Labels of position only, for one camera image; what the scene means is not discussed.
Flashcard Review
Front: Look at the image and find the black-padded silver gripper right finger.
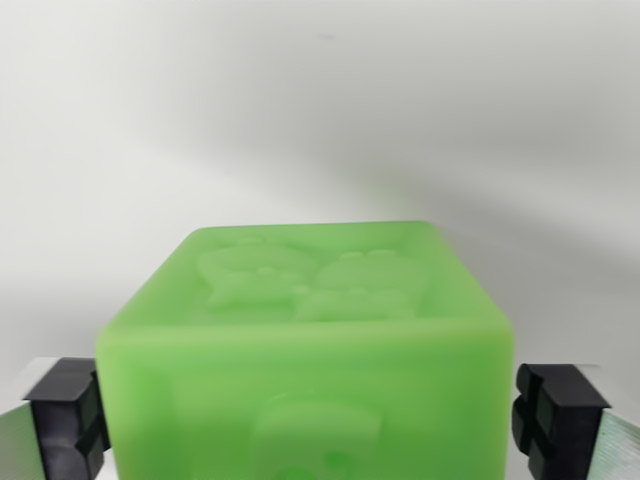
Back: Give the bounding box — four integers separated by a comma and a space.
511, 362, 640, 480

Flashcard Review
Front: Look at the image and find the green embossed cube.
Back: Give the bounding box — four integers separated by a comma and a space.
94, 220, 517, 480

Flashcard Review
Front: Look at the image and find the black-padded silver gripper left finger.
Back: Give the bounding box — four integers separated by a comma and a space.
0, 356, 113, 480

